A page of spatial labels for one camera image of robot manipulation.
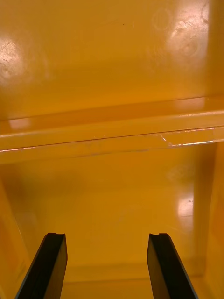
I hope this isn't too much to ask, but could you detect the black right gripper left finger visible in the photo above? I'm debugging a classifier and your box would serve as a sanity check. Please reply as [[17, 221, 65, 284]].
[[14, 232, 69, 299]]

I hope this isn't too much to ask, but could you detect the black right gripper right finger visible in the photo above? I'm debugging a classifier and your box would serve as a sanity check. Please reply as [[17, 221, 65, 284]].
[[147, 232, 199, 299]]

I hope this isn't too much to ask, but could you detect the yellow-orange plastic bin with handwriting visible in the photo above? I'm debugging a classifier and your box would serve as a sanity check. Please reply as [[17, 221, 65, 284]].
[[0, 126, 224, 299]]

